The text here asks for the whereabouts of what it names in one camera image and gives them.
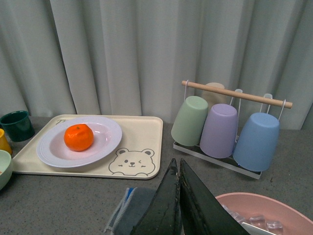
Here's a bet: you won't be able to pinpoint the white ridged plate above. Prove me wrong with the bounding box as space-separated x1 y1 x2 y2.
36 116 122 168

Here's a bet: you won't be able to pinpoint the light green bowl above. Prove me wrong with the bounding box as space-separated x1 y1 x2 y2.
0 150 13 190

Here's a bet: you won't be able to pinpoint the orange mandarin fruit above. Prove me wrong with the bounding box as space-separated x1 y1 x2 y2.
63 123 94 152

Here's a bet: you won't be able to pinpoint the dark green mug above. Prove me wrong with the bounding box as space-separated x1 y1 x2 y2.
0 111 35 142

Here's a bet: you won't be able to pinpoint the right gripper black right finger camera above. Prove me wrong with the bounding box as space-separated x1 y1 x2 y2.
179 159 248 235

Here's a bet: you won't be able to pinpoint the yellow mug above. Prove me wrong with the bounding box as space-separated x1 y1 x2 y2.
0 129 12 155

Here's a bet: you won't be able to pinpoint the clear ice cubes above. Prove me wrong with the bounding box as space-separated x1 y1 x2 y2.
222 204 284 235

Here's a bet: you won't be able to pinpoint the purple plastic cup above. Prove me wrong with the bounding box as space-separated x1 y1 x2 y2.
200 104 238 159

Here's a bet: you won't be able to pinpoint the white cup rack wooden handle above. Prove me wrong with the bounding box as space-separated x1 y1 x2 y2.
173 80 293 180

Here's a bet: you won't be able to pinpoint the blue plastic cup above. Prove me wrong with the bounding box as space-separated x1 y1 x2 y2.
233 113 280 172

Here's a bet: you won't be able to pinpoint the beige plastic cup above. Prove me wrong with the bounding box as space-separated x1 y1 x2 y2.
201 82 227 111

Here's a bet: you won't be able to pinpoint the grey curtain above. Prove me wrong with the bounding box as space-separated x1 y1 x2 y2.
0 0 313 130

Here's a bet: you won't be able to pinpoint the grey blue cloth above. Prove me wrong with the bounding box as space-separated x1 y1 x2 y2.
104 187 156 235

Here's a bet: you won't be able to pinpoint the cream bear tray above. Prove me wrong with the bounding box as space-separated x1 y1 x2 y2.
13 115 163 179

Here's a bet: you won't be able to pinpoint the pink bowl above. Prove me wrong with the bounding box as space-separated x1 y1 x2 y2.
216 192 313 235

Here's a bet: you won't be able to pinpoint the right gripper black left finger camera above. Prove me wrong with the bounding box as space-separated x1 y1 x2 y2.
131 159 181 235

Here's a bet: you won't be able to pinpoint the metal scoop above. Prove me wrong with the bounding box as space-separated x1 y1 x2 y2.
241 222 275 235

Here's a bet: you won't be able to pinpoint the green plastic cup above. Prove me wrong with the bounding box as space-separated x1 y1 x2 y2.
171 96 208 146

